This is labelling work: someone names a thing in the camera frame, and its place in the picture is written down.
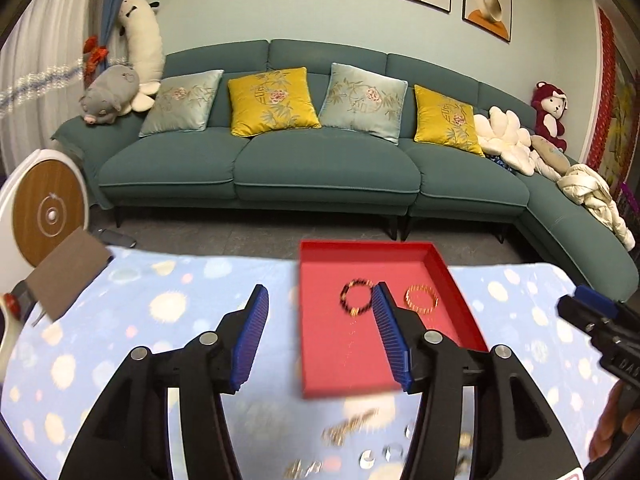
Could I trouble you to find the rose gold chain bracelet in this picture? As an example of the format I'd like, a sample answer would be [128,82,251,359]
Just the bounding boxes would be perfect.
[284,459,322,480]

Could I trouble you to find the person's right hand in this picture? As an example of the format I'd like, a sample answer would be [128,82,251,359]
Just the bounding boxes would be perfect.
[589,379,637,463]

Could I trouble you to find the silver flower drop earring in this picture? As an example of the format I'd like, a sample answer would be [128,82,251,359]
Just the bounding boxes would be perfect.
[359,441,407,467]

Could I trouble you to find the white round wood-faced appliance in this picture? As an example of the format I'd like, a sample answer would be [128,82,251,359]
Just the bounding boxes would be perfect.
[0,149,92,272]

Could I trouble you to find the white sheer curtain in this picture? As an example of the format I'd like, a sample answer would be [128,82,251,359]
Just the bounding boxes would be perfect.
[0,0,116,181]

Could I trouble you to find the red bead string ornament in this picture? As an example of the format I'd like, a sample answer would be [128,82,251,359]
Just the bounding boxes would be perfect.
[585,0,621,173]

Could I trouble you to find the red curtain tie ornament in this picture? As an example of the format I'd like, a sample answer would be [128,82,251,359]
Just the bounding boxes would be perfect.
[82,35,111,79]

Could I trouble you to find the white flower-shaped cushion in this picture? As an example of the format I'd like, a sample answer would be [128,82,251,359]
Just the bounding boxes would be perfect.
[472,106,540,176]

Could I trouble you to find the blue curtain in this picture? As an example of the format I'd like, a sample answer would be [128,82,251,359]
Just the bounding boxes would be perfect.
[87,0,143,81]

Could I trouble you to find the red monkey plush toy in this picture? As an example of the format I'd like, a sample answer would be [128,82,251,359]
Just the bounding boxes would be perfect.
[531,81,570,153]

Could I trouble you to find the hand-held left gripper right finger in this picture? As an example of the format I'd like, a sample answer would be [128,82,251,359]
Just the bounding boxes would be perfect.
[371,281,586,480]

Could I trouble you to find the dark bead bracelet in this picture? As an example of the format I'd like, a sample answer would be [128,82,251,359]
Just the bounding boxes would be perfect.
[340,279,376,317]

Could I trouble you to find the grey pig plush toy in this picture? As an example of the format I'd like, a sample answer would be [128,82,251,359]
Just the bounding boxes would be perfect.
[79,64,142,126]

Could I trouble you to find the red tray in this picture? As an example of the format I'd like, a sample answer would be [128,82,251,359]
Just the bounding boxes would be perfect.
[298,240,490,400]

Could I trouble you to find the white object with red button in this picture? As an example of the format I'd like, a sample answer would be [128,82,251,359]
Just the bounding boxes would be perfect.
[0,292,23,376]

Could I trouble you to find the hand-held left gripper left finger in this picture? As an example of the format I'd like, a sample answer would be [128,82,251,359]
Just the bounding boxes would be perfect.
[60,284,271,480]

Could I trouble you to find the framed picture with orange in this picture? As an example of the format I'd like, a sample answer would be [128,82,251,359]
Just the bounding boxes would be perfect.
[462,0,514,43]

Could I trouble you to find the long white cow plush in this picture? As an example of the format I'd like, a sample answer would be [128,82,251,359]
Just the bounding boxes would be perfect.
[117,0,166,112]

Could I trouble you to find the grey floor scale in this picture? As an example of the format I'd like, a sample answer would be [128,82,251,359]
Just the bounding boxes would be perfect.
[92,229,137,250]

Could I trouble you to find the brown board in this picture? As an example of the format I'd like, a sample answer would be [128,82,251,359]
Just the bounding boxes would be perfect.
[25,230,114,322]

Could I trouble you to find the yellow embroidered cushion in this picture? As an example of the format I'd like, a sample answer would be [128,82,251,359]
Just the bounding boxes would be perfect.
[227,67,322,137]
[413,84,486,157]

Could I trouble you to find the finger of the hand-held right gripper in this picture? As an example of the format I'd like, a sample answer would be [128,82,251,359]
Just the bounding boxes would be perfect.
[557,295,603,335]
[574,285,621,313]

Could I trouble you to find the colourful wall hanging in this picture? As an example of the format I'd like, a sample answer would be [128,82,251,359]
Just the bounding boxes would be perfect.
[600,50,640,188]

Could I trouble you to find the blue spotted tablecloth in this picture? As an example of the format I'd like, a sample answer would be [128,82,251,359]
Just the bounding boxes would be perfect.
[0,245,640,480]

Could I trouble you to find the teal corner sofa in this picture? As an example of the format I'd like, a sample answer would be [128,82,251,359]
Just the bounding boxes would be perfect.
[50,39,640,286]

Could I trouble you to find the cream quilted blanket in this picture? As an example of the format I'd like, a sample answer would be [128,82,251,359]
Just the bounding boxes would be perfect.
[557,162,637,252]

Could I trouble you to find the beige plush pillow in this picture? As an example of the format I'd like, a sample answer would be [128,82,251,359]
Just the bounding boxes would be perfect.
[530,135,572,182]

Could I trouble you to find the gold wristwatch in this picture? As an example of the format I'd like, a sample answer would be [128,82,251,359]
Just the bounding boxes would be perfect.
[324,407,379,447]

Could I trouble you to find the pale blue embroidered cushion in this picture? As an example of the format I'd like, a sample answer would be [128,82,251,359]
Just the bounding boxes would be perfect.
[318,62,409,145]
[138,69,224,138]

